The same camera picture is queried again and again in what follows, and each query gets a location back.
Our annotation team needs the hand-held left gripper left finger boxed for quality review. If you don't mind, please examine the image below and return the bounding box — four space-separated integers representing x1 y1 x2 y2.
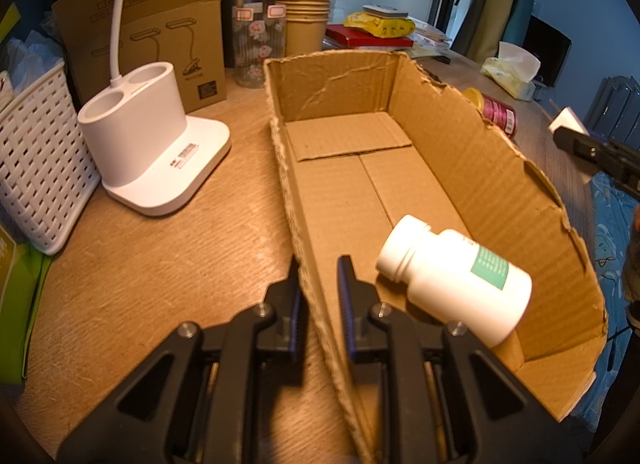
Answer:
56 255 309 464

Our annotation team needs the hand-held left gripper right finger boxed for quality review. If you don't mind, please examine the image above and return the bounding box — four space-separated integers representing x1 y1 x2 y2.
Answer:
336 255 586 464

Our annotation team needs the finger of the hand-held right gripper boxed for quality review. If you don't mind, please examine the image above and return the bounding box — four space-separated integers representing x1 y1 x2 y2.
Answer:
552 126 640 189

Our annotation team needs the white charger plug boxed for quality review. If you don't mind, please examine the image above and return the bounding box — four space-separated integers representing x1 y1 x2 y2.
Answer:
548 107 591 135

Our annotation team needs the red can with gold lid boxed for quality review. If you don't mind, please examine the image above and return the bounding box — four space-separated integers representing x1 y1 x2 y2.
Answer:
462 87 517 139

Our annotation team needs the white pill bottle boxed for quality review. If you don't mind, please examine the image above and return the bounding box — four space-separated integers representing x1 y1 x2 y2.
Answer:
376 215 533 347

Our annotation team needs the brown cardboard box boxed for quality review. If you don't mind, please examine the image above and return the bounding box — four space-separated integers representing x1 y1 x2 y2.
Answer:
262 50 608 464

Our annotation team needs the grey radiator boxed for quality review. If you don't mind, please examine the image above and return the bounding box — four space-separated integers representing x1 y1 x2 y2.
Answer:
582 74 640 149

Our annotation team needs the blue patterned cloth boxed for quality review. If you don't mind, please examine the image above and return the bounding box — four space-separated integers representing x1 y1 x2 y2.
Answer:
570 174 640 420

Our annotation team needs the black monitor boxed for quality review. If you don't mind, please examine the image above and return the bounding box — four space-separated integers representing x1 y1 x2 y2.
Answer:
522 14 572 87

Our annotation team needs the yellow tissue pack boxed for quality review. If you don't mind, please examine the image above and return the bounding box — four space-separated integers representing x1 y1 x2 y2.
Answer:
480 41 542 102

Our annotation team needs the pile of white booklets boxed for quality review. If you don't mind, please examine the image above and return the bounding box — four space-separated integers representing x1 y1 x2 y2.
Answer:
412 21 451 52

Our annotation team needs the white desk lamp base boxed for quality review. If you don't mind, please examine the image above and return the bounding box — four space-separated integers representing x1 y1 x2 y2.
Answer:
77 0 232 217

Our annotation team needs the yellow snack packet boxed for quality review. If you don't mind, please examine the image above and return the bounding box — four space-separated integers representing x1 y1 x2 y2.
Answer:
343 12 416 39

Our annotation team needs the small grey box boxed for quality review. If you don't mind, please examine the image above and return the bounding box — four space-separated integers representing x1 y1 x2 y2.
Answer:
362 4 408 18

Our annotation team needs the red book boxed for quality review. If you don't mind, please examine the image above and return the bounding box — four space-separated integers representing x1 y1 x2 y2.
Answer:
325 24 415 49

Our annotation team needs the floral print drinking glass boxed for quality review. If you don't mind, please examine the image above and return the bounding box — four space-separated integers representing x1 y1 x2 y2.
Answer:
232 2 288 89

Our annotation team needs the stack of brown paper cups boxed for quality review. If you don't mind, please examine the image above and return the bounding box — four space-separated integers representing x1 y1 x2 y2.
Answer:
274 0 332 57

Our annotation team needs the green bag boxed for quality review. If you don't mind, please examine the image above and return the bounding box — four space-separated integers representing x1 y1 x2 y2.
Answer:
0 224 53 385

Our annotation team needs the white woven plastic basket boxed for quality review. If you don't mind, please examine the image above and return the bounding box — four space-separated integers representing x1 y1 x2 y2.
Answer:
0 58 101 255

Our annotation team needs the brown lamp packaging carton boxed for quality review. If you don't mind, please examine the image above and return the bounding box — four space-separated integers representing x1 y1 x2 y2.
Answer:
51 0 232 113

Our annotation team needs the clear plastic bag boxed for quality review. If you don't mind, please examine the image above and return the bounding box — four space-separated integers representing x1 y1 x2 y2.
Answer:
0 31 66 94

